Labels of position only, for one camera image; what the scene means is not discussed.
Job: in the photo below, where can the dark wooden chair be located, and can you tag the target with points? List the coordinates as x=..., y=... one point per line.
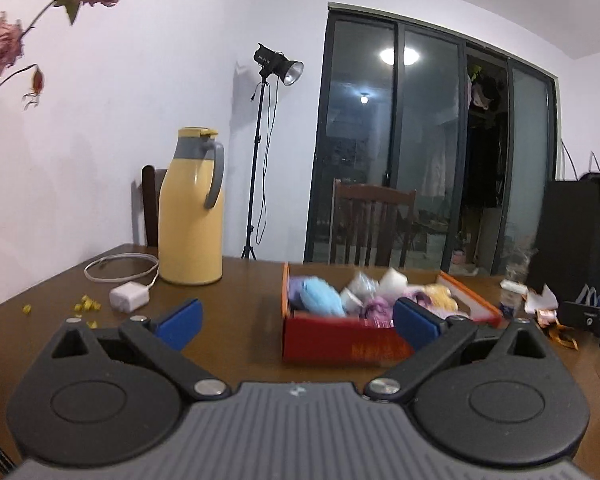
x=370, y=225
x=151, y=210

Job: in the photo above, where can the small white yogurt cup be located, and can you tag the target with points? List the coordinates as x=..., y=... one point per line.
x=511, y=300

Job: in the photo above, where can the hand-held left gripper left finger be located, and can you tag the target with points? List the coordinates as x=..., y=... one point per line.
x=180, y=322

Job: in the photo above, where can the clear glass cup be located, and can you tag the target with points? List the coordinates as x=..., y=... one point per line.
x=520, y=265

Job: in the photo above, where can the yellow plush toy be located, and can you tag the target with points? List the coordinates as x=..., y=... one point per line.
x=442, y=297

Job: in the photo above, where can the black shopping bag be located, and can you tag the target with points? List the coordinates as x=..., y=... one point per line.
x=575, y=230

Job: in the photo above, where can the white power adapter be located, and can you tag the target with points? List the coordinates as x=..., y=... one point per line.
x=129, y=299

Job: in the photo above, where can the orange snack wrapper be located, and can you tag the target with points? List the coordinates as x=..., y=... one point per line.
x=560, y=332

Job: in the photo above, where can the yellow thermos jug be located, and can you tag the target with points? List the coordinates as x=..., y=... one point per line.
x=190, y=210

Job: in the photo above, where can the yellow crumbs on table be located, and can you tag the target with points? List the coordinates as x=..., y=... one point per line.
x=87, y=304

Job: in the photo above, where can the studio light on stand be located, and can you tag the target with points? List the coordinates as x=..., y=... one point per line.
x=275, y=65

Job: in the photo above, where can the white crumpled paper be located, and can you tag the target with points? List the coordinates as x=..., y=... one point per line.
x=541, y=299

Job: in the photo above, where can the red cardboard box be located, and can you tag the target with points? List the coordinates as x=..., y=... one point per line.
x=340, y=340

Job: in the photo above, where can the white foam block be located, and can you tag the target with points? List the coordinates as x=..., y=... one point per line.
x=392, y=280

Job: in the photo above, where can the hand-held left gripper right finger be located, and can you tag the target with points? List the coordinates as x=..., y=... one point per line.
x=415, y=322

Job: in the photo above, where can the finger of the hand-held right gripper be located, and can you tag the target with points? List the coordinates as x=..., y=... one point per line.
x=582, y=316

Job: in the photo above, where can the black framed glass sliding door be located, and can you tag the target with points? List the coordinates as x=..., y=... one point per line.
x=360, y=135

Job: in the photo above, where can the plastic bag bundle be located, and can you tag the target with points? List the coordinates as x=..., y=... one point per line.
x=357, y=290

